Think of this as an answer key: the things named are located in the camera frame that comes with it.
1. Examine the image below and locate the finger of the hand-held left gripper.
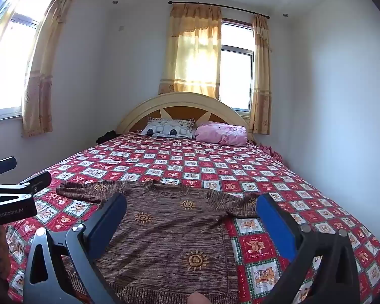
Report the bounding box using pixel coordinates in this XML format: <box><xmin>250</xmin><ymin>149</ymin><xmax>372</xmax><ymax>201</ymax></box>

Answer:
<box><xmin>0</xmin><ymin>156</ymin><xmax>17</xmax><ymax>181</ymax></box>
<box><xmin>19</xmin><ymin>171</ymin><xmax>52</xmax><ymax>194</ymax></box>

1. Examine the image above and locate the brown knit sweater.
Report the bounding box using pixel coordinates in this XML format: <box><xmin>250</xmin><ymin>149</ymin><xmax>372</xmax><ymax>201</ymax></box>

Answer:
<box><xmin>55</xmin><ymin>179</ymin><xmax>267</xmax><ymax>304</ymax></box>

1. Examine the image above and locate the large window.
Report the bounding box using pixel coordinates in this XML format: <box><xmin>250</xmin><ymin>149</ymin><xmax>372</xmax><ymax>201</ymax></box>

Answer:
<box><xmin>0</xmin><ymin>0</ymin><xmax>59</xmax><ymax>121</ymax></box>

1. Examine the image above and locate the black curtain rod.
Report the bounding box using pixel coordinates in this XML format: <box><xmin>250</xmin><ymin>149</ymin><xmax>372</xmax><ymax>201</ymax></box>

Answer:
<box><xmin>168</xmin><ymin>1</ymin><xmax>270</xmax><ymax>18</ymax></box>

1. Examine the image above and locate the grey patterned pillow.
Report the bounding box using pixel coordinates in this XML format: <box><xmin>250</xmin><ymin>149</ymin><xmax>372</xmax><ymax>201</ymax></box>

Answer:
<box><xmin>140</xmin><ymin>117</ymin><xmax>196</xmax><ymax>139</ymax></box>

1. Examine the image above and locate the small window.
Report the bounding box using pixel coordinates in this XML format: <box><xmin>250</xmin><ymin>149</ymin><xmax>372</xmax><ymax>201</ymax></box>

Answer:
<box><xmin>221</xmin><ymin>22</ymin><xmax>254</xmax><ymax>115</ymax></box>

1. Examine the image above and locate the red checked printed blanket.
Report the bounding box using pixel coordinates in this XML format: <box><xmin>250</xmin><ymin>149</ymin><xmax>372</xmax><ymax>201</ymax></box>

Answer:
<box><xmin>3</xmin><ymin>130</ymin><xmax>380</xmax><ymax>304</ymax></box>

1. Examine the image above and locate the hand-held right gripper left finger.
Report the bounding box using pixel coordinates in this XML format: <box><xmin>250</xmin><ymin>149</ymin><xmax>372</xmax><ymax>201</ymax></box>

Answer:
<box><xmin>24</xmin><ymin>193</ymin><xmax>127</xmax><ymax>304</ymax></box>

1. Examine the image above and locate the long yellow curtain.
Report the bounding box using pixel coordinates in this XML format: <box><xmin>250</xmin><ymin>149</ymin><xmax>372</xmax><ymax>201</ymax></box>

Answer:
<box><xmin>22</xmin><ymin>0</ymin><xmax>83</xmax><ymax>138</ymax></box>

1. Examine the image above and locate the narrow yellow curtain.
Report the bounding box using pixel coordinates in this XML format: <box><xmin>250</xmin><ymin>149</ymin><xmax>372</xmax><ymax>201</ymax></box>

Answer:
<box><xmin>249</xmin><ymin>14</ymin><xmax>272</xmax><ymax>135</ymax></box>

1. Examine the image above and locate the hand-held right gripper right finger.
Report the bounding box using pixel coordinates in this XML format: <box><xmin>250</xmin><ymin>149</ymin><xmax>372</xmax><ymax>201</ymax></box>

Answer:
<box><xmin>256</xmin><ymin>193</ymin><xmax>362</xmax><ymax>304</ymax></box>

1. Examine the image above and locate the wide yellow curtain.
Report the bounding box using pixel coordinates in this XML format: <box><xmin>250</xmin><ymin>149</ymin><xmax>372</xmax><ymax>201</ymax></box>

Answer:
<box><xmin>158</xmin><ymin>3</ymin><xmax>223</xmax><ymax>100</ymax></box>

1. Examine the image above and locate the cream arched bed headboard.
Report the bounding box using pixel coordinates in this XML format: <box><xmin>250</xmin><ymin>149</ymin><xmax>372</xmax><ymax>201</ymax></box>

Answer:
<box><xmin>116</xmin><ymin>92</ymin><xmax>255</xmax><ymax>141</ymax></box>

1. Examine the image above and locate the pink pillow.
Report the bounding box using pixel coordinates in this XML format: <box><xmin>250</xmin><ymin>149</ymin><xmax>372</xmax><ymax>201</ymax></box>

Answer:
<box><xmin>195</xmin><ymin>122</ymin><xmax>248</xmax><ymax>146</ymax></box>

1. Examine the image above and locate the dark cloth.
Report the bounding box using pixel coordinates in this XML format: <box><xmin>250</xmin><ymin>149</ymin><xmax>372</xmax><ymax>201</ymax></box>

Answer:
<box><xmin>96</xmin><ymin>130</ymin><xmax>118</xmax><ymax>144</ymax></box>

